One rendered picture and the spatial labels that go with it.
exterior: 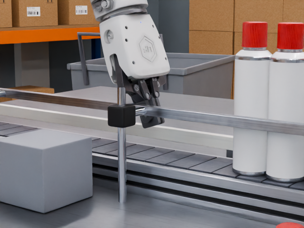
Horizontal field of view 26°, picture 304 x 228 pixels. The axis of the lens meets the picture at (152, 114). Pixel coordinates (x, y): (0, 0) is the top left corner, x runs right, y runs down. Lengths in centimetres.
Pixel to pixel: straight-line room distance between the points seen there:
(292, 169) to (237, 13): 368
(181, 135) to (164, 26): 595
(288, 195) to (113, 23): 36
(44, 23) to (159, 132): 402
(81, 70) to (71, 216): 239
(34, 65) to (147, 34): 481
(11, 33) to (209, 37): 138
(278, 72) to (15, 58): 501
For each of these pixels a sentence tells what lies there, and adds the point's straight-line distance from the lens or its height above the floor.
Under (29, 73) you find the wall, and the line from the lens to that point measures 578.
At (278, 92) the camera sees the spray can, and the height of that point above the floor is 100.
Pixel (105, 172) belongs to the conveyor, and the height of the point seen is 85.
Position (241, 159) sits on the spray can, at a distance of 90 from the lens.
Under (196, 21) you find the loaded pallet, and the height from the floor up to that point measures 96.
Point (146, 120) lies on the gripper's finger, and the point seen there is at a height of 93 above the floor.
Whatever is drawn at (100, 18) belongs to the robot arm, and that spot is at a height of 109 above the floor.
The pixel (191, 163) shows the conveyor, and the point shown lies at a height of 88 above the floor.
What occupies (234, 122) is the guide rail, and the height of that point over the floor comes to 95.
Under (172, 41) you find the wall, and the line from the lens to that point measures 689.
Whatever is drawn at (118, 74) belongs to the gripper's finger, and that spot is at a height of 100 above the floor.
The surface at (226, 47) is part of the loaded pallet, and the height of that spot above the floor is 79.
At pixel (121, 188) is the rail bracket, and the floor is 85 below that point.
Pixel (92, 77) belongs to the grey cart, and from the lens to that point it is 323.
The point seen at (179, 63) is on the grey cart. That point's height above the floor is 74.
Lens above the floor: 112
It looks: 10 degrees down
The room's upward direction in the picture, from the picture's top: straight up
